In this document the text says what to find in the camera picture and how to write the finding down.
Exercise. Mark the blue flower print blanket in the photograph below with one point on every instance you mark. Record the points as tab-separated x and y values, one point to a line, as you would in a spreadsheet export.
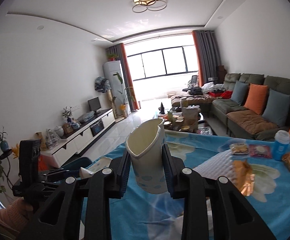
210	210

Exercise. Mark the red cloth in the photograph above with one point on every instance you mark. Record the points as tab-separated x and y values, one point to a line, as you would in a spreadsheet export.
222	94

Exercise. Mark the pink snack packet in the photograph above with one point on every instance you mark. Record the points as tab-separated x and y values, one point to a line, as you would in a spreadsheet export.
260	151

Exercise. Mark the clear glass display case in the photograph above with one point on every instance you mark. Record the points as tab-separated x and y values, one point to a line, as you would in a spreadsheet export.
51	138

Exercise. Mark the dark wooden cabinet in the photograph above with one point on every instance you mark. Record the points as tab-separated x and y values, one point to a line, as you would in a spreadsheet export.
220	73

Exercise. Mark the white standing air conditioner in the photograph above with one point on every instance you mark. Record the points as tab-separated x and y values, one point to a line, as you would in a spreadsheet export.
112	85

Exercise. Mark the white ceramic jar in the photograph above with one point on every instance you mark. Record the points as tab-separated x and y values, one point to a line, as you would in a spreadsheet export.
59	130

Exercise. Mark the small potted plant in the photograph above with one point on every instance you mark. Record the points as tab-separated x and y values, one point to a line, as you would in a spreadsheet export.
112	56

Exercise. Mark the blue and white porcelain jar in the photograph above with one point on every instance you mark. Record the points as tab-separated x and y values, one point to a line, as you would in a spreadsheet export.
75	125

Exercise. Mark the plastic covered device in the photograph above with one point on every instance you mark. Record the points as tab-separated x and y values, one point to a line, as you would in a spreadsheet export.
87	117

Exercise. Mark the clear cookie packet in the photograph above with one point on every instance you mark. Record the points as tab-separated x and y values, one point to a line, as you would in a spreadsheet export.
239	148

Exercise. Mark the green sofa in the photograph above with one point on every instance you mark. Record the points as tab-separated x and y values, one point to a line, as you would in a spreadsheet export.
240	121

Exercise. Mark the black monitor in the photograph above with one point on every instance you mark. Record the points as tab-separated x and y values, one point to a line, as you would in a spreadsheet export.
94	104

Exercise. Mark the black office chair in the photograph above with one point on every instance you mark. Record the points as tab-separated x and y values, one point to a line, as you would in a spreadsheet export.
192	81

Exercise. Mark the white dotted paper cup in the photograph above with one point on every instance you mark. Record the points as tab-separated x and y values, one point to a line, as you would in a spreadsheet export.
147	160

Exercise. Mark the person's left hand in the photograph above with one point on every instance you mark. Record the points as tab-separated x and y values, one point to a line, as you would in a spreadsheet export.
22	206

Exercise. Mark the large blue cushion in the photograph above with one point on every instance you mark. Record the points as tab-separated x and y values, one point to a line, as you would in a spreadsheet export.
277	108

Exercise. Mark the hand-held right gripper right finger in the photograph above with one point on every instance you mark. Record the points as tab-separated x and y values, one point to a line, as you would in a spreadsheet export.
168	177

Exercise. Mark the large window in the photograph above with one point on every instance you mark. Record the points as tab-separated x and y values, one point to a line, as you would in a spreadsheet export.
162	62

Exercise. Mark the plant in blue vase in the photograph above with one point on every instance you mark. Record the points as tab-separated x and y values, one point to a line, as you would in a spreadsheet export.
2	142

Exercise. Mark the white and black cabinet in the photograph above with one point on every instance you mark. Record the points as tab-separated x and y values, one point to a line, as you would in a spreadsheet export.
85	135

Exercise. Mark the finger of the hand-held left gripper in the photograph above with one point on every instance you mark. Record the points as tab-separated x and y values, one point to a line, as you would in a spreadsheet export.
62	173

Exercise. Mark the pile of clothes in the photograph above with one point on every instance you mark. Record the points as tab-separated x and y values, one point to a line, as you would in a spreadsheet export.
215	87

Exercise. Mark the coffee table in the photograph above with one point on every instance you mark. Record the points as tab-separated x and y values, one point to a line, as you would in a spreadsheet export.
205	130

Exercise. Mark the fan with patterned cover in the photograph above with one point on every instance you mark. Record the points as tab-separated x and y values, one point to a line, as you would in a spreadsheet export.
101	83

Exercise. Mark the tall plant in yellow pot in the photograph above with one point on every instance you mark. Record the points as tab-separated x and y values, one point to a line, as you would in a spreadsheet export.
123	108

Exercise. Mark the grey and orange curtain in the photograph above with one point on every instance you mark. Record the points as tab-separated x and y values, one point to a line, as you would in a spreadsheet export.
125	75
206	55

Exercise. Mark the blue plastic bottle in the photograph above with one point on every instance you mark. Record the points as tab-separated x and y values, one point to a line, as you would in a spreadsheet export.
280	146

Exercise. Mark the small blue cushion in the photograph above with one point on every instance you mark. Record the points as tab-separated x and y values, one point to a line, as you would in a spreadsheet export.
239	93

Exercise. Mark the white printed paper sheet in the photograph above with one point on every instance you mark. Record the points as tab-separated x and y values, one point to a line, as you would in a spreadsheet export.
101	165

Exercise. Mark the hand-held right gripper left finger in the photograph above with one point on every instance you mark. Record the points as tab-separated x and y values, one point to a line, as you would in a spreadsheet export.
125	177

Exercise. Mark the cluster of glass jars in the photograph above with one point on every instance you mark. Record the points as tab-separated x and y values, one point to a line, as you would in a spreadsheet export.
185	120

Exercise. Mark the white embossed foam sheet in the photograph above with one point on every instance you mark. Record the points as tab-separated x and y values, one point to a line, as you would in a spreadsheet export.
215	166

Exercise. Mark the vase with green plant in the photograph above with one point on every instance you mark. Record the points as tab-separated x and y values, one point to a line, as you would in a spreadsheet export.
67	113

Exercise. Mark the black bag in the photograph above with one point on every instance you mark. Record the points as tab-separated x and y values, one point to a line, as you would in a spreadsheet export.
195	91

